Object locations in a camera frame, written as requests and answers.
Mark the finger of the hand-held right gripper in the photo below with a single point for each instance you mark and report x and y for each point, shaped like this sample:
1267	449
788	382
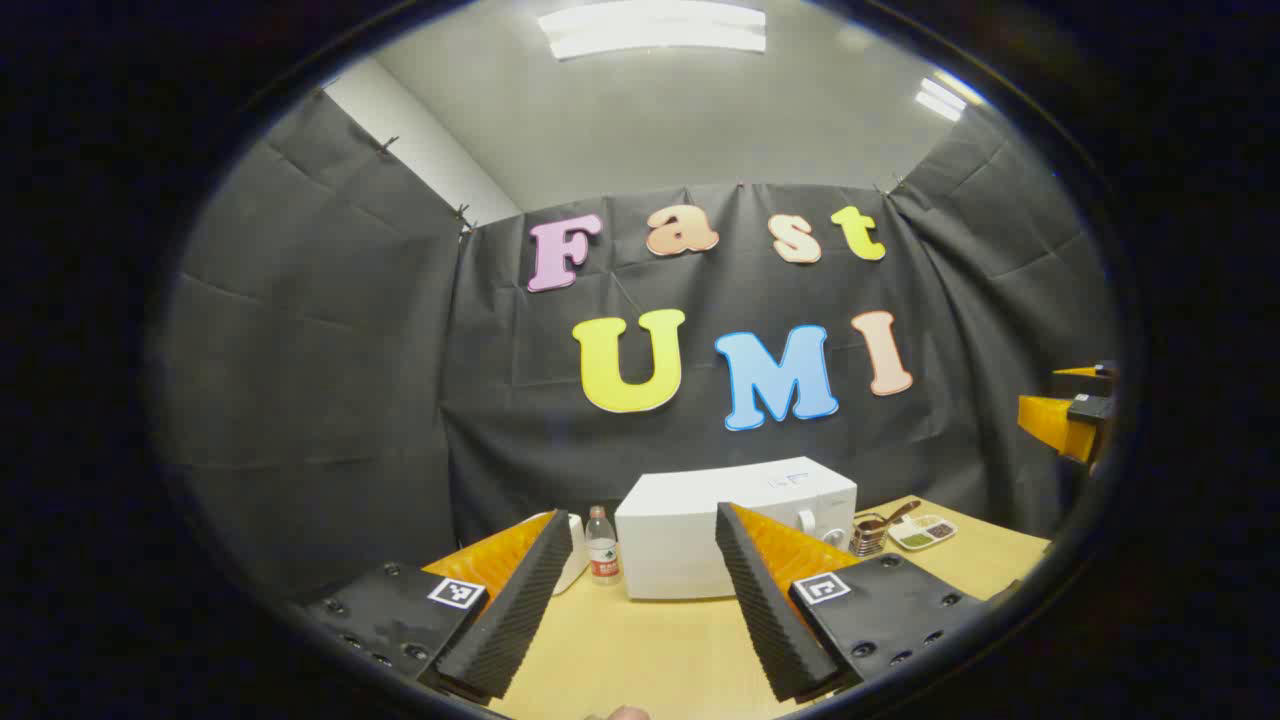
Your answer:
1095	371
1060	420

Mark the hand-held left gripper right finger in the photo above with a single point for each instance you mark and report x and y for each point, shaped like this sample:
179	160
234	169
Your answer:
765	610

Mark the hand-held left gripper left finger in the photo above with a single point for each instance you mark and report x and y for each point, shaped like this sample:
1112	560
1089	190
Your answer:
520	610

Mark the white microwave oven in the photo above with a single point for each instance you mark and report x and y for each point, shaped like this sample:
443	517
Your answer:
680	540

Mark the white toaster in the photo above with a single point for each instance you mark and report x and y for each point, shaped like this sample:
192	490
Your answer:
577	560

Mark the clear water bottle red label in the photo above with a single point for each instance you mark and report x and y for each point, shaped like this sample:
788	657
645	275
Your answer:
602	550

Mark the metal utensil holder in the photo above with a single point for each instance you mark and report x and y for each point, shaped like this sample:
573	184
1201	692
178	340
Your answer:
868	538

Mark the white divided dish with grains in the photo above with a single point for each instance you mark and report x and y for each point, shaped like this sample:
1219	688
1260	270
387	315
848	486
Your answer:
922	533

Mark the black backdrop cloth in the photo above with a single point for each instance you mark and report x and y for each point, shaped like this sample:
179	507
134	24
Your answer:
350	350

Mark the small ceiling light panel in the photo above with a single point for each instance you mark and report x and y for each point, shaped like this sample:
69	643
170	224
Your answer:
945	98

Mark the large ceiling light panel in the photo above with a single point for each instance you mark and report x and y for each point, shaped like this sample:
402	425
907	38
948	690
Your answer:
650	28

